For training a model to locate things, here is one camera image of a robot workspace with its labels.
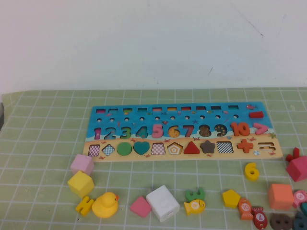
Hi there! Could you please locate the yellow number six piece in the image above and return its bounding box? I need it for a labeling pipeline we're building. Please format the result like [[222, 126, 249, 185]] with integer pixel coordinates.
[[244, 162, 260, 182]]

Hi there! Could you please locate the red triangle piece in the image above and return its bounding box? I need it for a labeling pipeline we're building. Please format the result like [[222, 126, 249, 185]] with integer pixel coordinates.
[[183, 140, 201, 155]]

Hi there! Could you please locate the pink greater-than sign piece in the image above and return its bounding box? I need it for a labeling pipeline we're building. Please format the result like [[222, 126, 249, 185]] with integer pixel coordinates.
[[253, 122, 269, 135]]

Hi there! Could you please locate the brown number eight piece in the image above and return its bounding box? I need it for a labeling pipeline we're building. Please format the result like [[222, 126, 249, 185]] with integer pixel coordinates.
[[270, 213, 294, 230]]

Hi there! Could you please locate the green number three piece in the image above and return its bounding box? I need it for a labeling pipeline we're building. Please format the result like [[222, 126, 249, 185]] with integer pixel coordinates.
[[185, 187, 206, 203]]

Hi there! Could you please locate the yellow fish piece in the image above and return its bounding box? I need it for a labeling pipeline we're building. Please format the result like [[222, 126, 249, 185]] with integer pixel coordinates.
[[184, 199, 206, 216]]

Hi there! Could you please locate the brown star piece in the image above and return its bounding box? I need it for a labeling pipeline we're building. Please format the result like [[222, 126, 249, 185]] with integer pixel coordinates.
[[200, 139, 216, 154]]

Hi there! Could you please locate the pink wooden cube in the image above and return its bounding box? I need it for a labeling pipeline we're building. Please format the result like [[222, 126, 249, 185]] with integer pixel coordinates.
[[70, 154, 95, 176]]

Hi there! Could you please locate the pink diamond piece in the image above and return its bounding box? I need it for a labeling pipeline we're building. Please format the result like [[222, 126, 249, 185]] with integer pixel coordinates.
[[130, 195, 152, 219]]

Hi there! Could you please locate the yellow rubber duck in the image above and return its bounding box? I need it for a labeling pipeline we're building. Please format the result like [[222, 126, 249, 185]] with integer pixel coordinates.
[[92, 191, 119, 219]]

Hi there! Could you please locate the orange fish piece number ten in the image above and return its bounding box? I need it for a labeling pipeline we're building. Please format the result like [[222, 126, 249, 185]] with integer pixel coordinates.
[[237, 197, 254, 220]]

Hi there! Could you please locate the red Y-shaped piece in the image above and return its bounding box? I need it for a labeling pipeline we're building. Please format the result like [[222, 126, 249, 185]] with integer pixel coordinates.
[[285, 147, 300, 161]]

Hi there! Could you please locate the yellow pentagon piece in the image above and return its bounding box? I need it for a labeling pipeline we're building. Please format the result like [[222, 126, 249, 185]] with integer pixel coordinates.
[[222, 189, 241, 208]]

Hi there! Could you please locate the teal number piece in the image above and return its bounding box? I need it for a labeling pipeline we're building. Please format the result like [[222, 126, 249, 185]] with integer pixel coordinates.
[[293, 210, 307, 230]]

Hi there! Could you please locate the green checkered tablecloth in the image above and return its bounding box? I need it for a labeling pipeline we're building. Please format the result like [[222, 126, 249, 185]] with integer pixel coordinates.
[[0, 87, 307, 230]]

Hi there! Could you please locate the orange plus sign piece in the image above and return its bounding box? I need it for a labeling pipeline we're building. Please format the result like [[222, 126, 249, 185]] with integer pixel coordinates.
[[236, 138, 254, 153]]

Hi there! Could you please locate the green circle piece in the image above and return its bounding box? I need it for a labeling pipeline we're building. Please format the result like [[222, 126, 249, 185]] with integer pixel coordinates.
[[117, 141, 133, 156]]

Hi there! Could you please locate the red foam cube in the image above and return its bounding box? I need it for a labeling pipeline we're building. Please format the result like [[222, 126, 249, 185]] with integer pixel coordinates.
[[285, 155, 307, 183]]

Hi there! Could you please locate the orange foam cube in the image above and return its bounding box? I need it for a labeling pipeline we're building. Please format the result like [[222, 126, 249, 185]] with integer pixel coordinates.
[[268, 183, 295, 210]]

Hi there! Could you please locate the white charger block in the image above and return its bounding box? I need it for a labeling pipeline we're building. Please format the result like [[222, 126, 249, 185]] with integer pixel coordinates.
[[145, 184, 180, 222]]

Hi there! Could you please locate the yellow wooden cube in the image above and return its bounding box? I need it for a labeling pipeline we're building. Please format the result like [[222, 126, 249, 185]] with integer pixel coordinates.
[[67, 170, 95, 199]]

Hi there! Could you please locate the teal heart piece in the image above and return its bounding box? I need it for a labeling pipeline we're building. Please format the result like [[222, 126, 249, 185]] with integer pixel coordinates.
[[133, 141, 151, 156]]

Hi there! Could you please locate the red fish piece number seven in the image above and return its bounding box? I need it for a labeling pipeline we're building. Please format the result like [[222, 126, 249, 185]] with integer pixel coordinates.
[[251, 207, 268, 230]]

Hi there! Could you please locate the pink fish piece number five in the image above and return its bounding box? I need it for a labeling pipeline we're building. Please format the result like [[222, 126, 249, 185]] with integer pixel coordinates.
[[292, 190, 307, 208]]

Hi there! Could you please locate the wooden number shape puzzle board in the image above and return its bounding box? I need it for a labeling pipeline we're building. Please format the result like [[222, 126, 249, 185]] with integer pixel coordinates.
[[82, 102, 283, 162]]

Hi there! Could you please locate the yellow H-shaped piece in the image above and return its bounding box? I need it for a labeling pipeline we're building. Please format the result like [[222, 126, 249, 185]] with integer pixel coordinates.
[[75, 195, 94, 217]]

